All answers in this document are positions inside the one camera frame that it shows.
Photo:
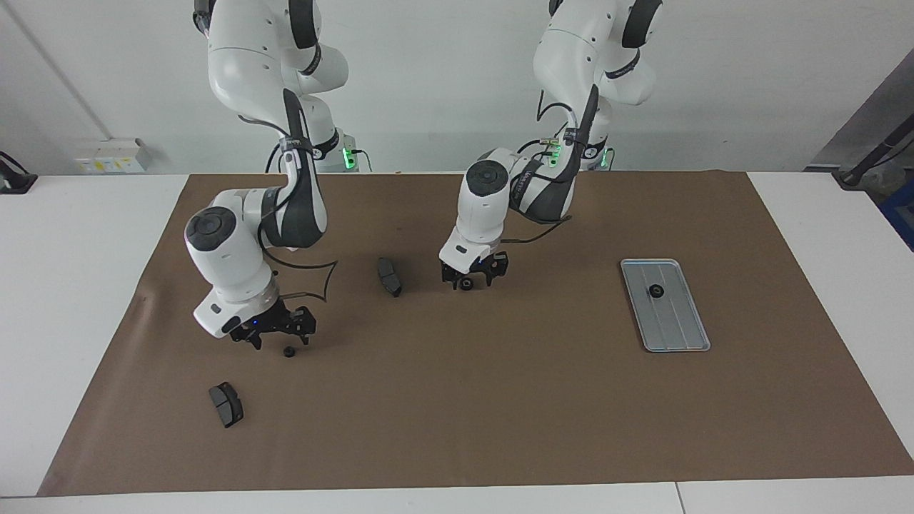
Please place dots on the blue crate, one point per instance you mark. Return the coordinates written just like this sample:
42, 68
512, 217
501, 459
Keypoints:
901, 214

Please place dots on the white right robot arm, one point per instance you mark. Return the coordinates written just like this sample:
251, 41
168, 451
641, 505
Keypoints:
221, 257

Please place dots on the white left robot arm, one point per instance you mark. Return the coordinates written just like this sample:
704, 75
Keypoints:
482, 207

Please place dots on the brown table mat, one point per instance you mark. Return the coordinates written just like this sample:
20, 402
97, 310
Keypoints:
464, 392

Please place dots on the slim dark grey brake pad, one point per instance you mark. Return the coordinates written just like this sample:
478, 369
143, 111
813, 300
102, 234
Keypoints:
389, 276

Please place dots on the silver metal tray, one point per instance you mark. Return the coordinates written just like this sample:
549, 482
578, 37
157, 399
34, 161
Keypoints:
671, 321

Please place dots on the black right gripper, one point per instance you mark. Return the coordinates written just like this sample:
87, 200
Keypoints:
275, 321

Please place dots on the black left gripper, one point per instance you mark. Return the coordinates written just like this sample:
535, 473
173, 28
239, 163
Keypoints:
482, 264

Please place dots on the wide dark grey brake pad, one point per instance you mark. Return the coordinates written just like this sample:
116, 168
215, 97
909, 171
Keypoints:
227, 405

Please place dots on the black stand pole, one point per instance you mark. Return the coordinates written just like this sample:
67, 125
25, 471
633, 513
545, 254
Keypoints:
867, 163

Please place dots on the black clamp mount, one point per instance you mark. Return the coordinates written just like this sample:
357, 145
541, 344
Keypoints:
14, 184

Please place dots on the white wall socket box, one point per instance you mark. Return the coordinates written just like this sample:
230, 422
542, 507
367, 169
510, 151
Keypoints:
107, 163

